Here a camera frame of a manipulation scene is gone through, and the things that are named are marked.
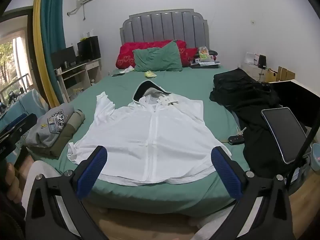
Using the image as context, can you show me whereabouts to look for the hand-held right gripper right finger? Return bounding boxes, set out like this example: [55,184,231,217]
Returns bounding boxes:
[210,146,294,240]

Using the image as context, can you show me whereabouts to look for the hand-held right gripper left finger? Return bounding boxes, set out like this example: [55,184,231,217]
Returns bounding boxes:
[25,145,108,240]

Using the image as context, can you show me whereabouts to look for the white hooded jacket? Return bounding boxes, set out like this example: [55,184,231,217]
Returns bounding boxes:
[67,80,232,187]

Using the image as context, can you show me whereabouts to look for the person's left forearm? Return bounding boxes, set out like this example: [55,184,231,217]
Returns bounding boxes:
[0,192,27,240]

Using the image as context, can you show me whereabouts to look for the person's left hand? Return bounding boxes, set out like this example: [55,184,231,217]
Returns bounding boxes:
[4,162,27,203]

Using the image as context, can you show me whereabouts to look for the grey printed sweatshirt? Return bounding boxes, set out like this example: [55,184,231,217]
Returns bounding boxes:
[24,103,75,148]

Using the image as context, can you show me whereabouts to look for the black car key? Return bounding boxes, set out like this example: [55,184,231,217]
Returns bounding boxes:
[227,135,244,145]

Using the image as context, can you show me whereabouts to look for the light blue cloth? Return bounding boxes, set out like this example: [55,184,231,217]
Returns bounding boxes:
[19,89,49,120]

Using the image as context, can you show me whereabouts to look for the olive folded garment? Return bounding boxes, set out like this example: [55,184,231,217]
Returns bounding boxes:
[49,109,86,158]

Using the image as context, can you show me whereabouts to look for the black garment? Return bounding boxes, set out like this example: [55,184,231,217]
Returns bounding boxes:
[209,68,310,178]

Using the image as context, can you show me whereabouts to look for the bed with green sheet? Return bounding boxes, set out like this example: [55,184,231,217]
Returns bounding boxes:
[25,65,253,217]

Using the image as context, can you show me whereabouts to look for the tablet with grey case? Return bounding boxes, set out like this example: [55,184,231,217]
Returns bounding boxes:
[261,107,308,164]

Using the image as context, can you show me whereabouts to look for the blue bucket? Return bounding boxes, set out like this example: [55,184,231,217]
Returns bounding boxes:
[311,142,320,172]

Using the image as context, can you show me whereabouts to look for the black monitor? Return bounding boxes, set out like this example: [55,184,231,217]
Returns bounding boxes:
[51,46,77,68]

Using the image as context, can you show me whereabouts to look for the yellow curtain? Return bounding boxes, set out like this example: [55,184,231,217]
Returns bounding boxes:
[32,0,59,108]

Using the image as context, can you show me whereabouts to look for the light wooden desk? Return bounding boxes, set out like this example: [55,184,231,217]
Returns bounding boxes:
[55,57,103,103]

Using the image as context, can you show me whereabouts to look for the white nightstand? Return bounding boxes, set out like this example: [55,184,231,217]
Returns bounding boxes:
[241,62,272,82]

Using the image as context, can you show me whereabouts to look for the black table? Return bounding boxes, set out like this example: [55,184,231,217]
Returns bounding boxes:
[271,79,320,133]

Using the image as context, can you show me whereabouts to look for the stack of books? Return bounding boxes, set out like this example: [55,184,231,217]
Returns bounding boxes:
[190,60,223,69]

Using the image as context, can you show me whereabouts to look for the cardboard box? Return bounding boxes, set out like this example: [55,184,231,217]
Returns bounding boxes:
[265,66,296,83]

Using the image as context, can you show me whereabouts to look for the white box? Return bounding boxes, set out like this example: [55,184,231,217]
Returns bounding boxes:
[244,52,259,65]

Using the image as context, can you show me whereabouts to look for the teal curtain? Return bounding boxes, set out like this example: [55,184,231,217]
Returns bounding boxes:
[40,0,67,105]

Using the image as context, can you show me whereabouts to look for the red pillows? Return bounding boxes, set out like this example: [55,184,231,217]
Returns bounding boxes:
[115,40,198,69]

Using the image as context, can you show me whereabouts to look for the black computer tower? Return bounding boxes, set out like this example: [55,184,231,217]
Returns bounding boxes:
[77,36,101,61]

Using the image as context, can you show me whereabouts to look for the green pillow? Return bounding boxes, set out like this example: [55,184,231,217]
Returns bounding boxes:
[132,41,183,72]

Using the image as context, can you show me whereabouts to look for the grey padded headboard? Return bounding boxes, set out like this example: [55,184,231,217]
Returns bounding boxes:
[120,9,210,47]

